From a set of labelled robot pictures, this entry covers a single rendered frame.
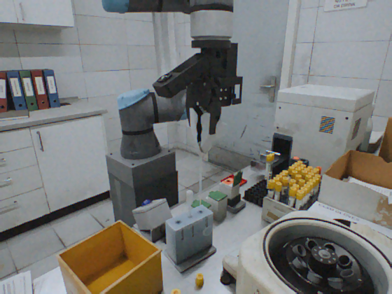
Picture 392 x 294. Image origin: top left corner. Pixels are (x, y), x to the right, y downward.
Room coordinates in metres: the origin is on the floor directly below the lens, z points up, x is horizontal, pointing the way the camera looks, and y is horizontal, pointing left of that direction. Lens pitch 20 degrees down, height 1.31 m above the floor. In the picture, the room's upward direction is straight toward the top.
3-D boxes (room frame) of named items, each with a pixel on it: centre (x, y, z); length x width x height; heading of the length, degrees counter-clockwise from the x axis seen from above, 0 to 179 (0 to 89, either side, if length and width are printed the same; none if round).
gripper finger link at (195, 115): (0.49, -0.02, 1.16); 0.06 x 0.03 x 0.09; 127
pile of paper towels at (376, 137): (1.20, -0.89, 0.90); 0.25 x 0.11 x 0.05; 135
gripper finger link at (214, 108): (0.45, -0.02, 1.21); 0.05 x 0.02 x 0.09; 37
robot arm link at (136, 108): (0.88, 0.22, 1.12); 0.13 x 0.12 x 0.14; 107
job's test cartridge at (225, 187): (0.65, -0.10, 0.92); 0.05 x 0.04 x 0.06; 46
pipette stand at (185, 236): (0.45, 0.02, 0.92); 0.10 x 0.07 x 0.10; 127
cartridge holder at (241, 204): (0.65, -0.10, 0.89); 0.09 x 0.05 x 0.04; 46
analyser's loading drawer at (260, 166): (0.89, -0.30, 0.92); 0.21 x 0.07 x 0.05; 135
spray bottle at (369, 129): (1.08, -0.75, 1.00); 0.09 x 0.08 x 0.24; 45
